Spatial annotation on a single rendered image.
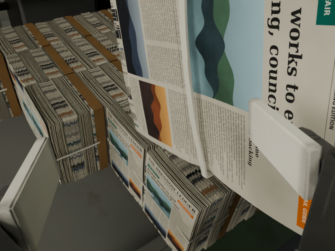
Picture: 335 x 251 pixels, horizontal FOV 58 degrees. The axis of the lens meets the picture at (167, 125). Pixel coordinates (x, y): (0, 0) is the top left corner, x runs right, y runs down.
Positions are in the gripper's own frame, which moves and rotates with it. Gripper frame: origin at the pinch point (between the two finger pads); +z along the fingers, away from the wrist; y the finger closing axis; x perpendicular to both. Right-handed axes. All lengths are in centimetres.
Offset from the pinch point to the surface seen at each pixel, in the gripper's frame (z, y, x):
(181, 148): 19.7, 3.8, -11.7
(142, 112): 27.3, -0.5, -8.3
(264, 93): 6.9, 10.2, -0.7
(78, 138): 99, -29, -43
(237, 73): 10.0, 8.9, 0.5
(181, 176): 66, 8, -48
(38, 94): 109, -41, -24
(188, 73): 14.3, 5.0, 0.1
